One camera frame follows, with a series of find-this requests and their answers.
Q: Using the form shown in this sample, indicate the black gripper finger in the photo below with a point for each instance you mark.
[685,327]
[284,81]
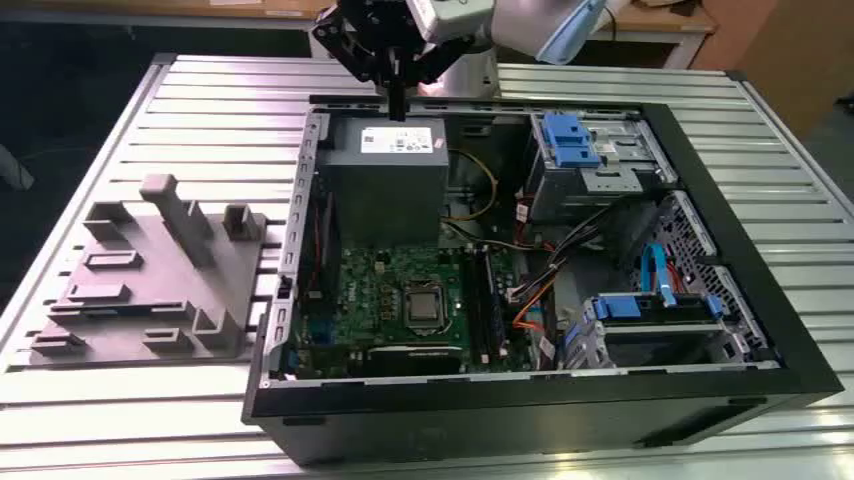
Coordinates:
[437,62]
[348,50]

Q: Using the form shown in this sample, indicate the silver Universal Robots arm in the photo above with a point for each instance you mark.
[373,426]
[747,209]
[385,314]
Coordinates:
[480,75]

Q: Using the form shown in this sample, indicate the black RAM slot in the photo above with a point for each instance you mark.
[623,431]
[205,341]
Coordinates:
[481,310]
[471,310]

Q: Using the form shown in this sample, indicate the pale blue teach pendant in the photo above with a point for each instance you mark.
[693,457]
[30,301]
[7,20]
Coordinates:
[568,35]

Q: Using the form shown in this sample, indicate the blue plastic drive latch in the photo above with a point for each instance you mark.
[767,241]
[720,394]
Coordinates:
[568,145]

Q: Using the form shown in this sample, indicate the grey power supply unit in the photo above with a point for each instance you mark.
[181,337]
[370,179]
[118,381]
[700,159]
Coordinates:
[388,200]

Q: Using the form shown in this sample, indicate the metal drive cage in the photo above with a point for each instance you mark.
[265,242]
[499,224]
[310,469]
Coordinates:
[621,180]

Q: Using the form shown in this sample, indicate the green motherboard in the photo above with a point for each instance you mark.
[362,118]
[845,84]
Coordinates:
[374,300]

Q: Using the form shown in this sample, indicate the silver CPU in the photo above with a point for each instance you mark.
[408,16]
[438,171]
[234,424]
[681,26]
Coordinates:
[425,306]

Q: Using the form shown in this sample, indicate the wooden cabinet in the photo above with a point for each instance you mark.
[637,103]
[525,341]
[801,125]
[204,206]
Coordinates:
[788,50]

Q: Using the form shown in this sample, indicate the CPU socket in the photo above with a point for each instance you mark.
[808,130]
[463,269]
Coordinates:
[424,328]

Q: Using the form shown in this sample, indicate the grey chair part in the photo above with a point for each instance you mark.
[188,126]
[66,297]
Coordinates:
[14,170]

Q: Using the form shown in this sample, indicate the hard disk in blue carrier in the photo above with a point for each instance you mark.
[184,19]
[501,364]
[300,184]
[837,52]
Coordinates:
[617,306]

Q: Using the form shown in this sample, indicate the grey parts rack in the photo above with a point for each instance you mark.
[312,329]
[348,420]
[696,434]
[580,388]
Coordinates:
[134,280]

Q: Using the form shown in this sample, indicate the black graphics card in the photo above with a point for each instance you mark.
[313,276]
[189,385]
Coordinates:
[414,357]

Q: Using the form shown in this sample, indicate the metal disk bay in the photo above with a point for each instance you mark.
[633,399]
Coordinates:
[588,350]

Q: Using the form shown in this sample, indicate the black open PC case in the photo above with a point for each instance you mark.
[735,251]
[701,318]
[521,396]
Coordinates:
[468,425]

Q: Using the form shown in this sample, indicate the wooden desk white frame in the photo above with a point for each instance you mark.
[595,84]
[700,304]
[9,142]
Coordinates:
[641,20]

